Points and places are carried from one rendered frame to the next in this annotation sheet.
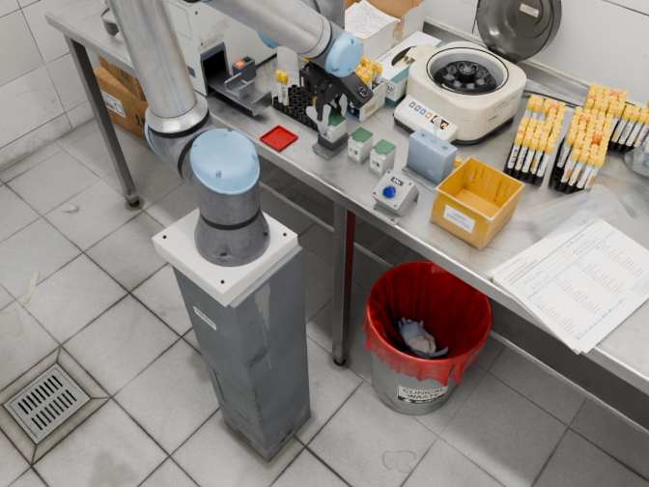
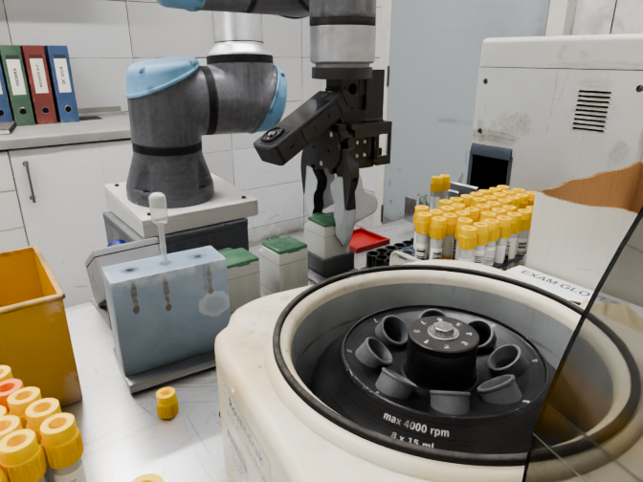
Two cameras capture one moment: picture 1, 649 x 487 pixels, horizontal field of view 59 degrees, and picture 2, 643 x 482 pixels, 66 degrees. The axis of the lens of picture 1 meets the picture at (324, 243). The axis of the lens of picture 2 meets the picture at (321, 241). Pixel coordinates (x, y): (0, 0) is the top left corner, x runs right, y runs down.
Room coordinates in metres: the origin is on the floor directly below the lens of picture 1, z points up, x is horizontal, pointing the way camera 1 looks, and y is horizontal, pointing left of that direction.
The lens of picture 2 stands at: (1.20, -0.61, 1.15)
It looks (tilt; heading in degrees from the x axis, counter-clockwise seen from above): 20 degrees down; 102
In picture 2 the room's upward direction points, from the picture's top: straight up
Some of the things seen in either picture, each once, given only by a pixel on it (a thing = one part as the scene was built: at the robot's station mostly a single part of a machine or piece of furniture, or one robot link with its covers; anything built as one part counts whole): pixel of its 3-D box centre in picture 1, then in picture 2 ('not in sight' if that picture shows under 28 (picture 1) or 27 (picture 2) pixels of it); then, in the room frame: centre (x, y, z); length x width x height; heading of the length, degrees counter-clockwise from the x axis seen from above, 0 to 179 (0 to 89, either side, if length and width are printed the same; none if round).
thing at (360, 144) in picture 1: (360, 145); (283, 268); (1.04, -0.09, 0.91); 0.05 x 0.04 x 0.07; 139
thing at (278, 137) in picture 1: (278, 137); (359, 239); (1.11, 0.11, 0.88); 0.07 x 0.07 x 0.01; 49
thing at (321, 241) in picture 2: (333, 130); (326, 243); (1.09, -0.02, 0.92); 0.05 x 0.04 x 0.06; 137
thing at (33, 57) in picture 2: not in sight; (35, 84); (-0.46, 1.33, 1.03); 0.26 x 0.08 x 0.31; 138
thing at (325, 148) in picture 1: (332, 140); (326, 262); (1.08, -0.02, 0.89); 0.09 x 0.05 x 0.04; 137
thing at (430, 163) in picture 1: (430, 158); (170, 312); (0.98, -0.24, 0.92); 0.10 x 0.07 x 0.10; 44
